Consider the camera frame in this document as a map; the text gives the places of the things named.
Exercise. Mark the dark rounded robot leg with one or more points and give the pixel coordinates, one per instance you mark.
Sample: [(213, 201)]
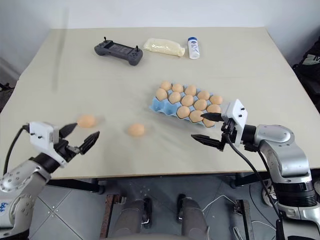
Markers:
[(192, 217), (132, 217)]

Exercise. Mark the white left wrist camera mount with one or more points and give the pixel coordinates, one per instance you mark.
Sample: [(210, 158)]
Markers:
[(40, 135)]

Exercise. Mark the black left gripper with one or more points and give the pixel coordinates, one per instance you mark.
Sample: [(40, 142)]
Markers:
[(65, 149)]

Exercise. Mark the brown egg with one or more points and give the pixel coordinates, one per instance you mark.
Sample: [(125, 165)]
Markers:
[(136, 130), (177, 88), (161, 94), (203, 95), (208, 123), (195, 117), (213, 108), (187, 100), (216, 99), (86, 121), (183, 112), (174, 97), (165, 85), (200, 104), (190, 90)]

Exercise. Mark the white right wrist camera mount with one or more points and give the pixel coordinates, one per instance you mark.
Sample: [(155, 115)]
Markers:
[(236, 112)]

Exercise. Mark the rusty metal stand bar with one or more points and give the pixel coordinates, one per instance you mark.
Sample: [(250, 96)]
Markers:
[(246, 217), (108, 215)]

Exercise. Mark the black stand leg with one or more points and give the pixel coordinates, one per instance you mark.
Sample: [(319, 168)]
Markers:
[(5, 86)]

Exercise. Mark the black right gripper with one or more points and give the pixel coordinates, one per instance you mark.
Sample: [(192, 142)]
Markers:
[(228, 132)]

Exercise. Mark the white bottle with blue cap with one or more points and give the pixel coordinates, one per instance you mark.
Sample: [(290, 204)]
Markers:
[(193, 48)]

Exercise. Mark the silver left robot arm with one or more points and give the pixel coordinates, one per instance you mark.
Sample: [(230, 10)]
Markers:
[(22, 175)]

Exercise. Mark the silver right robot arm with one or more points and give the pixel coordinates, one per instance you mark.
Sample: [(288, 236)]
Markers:
[(285, 150)]

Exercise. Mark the dark grey handheld controller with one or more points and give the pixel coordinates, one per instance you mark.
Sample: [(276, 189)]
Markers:
[(117, 51)]

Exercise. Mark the black table frame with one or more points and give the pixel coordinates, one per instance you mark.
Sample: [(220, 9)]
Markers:
[(75, 186)]

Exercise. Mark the clear bag of white rice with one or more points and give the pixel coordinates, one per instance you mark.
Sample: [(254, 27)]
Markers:
[(163, 46)]

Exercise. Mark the black bag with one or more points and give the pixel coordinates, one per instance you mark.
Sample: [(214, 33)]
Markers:
[(308, 67)]

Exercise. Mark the blue egg carton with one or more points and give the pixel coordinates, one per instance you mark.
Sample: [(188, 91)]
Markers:
[(157, 103)]

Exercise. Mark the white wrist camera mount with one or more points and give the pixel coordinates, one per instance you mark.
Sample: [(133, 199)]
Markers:
[(236, 112), (40, 135)]

